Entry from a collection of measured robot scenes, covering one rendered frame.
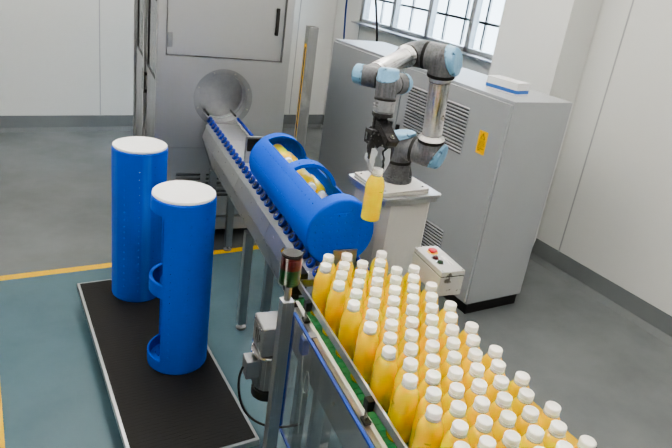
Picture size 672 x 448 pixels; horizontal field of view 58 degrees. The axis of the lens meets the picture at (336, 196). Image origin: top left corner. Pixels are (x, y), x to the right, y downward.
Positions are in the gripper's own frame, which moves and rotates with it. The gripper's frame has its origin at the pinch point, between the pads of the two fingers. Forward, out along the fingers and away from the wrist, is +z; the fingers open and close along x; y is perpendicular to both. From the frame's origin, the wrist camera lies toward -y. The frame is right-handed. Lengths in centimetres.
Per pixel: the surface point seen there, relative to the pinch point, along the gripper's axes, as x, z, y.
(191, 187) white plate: 52, 31, 79
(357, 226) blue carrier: -2.4, 27.1, 15.3
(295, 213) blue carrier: 18.6, 26.5, 29.7
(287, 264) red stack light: 41, 20, -32
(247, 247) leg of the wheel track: 14, 77, 117
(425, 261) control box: -20.6, 32.4, -8.3
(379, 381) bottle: 20, 45, -58
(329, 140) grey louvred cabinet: -102, 55, 306
